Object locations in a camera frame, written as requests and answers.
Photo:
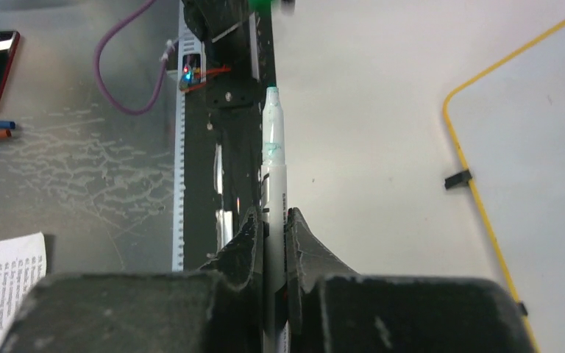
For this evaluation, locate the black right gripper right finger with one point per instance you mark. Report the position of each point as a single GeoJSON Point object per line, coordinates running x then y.
{"type": "Point", "coordinates": [308, 260]}

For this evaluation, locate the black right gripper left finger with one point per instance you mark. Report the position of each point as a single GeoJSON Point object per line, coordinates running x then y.
{"type": "Point", "coordinates": [234, 316]}

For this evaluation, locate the green whiteboard marker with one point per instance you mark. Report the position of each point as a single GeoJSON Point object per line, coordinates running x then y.
{"type": "Point", "coordinates": [274, 212]}

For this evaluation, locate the yellow-framed whiteboard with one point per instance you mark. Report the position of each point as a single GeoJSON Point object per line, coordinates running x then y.
{"type": "Point", "coordinates": [507, 124]}

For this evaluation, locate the green marker cap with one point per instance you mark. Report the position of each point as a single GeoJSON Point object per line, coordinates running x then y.
{"type": "Point", "coordinates": [261, 5]}

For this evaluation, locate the black whiteboard foot clip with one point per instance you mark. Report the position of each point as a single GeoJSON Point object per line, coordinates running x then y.
{"type": "Point", "coordinates": [522, 308]}
{"type": "Point", "coordinates": [460, 179]}

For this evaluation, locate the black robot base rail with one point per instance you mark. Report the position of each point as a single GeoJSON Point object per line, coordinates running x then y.
{"type": "Point", "coordinates": [222, 142]}

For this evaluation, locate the white slotted cable duct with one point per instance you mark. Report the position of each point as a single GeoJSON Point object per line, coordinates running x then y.
{"type": "Point", "coordinates": [185, 44]}

